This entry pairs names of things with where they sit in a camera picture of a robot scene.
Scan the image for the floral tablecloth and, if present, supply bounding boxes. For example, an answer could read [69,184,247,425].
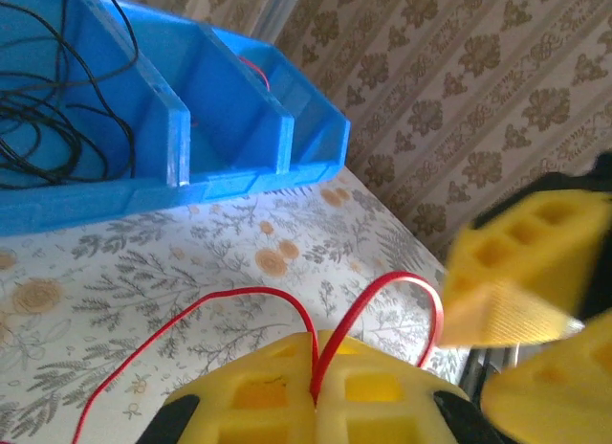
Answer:
[0,168,472,444]

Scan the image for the short dark red cable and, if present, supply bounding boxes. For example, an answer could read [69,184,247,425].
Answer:
[237,55,272,92]

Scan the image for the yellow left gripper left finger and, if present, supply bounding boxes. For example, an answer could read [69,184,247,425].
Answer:
[162,332,318,444]

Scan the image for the blue three-compartment plastic bin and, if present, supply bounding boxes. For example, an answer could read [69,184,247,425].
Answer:
[0,0,352,237]

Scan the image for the thick black cable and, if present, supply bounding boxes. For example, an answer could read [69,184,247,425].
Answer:
[0,0,141,189]

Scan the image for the long red cable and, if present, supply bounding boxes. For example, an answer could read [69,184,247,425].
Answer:
[71,271,446,444]

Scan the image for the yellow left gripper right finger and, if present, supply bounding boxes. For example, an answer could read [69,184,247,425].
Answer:
[315,330,469,444]

